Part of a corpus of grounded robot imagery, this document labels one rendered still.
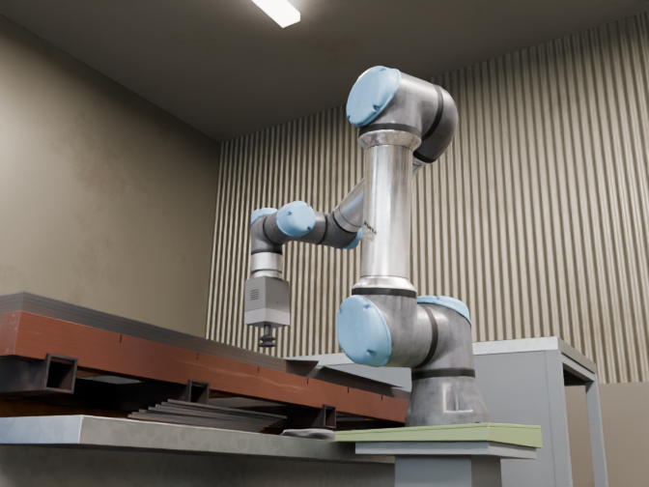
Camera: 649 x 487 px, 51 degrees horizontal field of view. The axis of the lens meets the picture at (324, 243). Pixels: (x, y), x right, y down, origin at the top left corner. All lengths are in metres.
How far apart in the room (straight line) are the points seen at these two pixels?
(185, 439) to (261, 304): 0.65
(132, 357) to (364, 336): 0.38
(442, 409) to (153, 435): 0.53
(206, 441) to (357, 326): 0.35
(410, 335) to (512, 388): 1.14
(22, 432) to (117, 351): 0.27
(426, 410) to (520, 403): 1.07
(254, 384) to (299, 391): 0.16
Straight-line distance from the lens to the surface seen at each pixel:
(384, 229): 1.20
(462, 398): 1.24
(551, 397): 2.26
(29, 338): 1.03
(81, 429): 0.82
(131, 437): 0.87
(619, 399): 3.84
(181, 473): 1.17
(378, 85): 1.24
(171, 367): 1.21
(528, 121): 4.42
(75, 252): 4.58
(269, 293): 1.54
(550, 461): 2.25
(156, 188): 5.14
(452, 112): 1.34
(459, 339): 1.26
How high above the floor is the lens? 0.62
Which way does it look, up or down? 19 degrees up
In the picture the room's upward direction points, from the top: 1 degrees clockwise
